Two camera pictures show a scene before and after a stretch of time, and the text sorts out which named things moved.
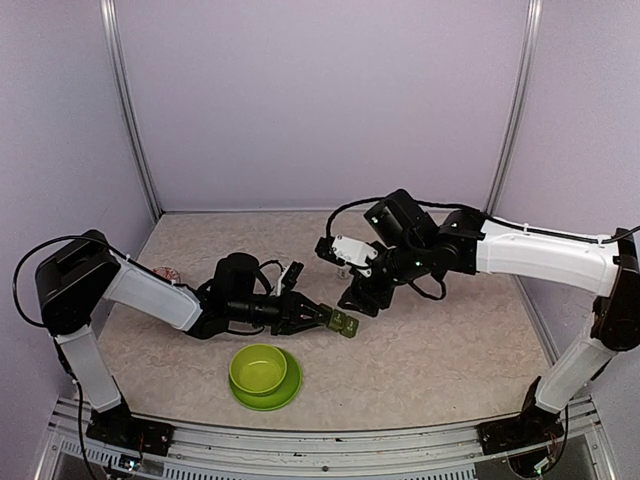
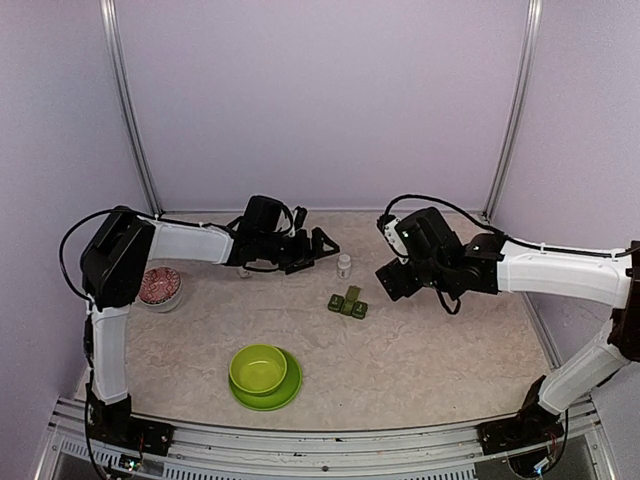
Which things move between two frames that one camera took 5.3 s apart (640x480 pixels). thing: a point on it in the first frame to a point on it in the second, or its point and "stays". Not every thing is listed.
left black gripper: (291, 321) to (303, 258)
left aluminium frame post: (128, 100) stays
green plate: (278, 398) stays
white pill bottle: (343, 273) stays
